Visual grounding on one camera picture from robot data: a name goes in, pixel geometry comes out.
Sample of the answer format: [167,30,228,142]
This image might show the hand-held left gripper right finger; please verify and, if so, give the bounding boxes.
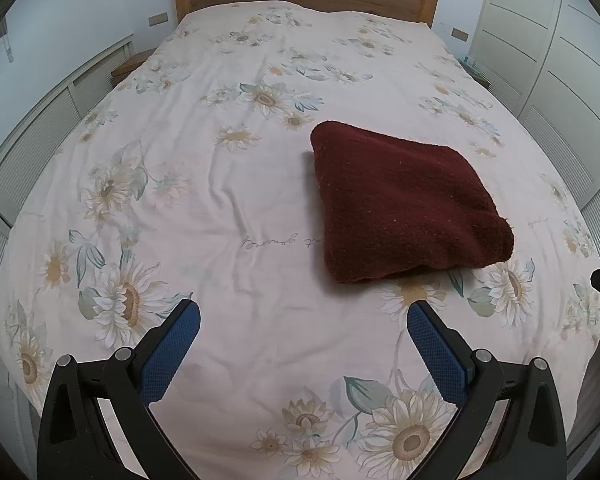
[406,301,568,480]

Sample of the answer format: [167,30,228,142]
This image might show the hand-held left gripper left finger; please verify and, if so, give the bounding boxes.
[36,299,202,480]

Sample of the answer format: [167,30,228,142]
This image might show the dark red towel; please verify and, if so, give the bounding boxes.
[310,120,516,285]

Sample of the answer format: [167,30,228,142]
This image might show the bed with floral sheet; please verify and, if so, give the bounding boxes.
[0,1,600,480]

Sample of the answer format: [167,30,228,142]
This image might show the white panelled wardrobe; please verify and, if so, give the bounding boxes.
[467,0,600,211]

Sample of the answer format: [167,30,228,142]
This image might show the wooden nightstand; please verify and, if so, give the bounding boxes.
[459,57,492,90]
[111,48,157,87]

